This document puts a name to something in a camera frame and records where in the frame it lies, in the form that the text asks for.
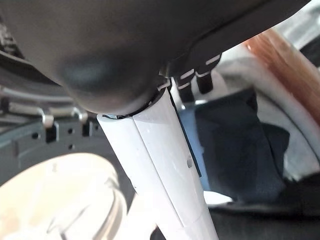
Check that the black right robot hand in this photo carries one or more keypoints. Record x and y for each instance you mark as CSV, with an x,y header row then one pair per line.
x,y
112,37

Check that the dark navy garment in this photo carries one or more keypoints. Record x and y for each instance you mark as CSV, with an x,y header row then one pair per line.
x,y
237,150

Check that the washing machine glass door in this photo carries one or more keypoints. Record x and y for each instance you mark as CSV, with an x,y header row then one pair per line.
x,y
62,195

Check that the wicker laundry basket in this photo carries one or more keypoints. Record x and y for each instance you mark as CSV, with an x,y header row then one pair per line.
x,y
275,65

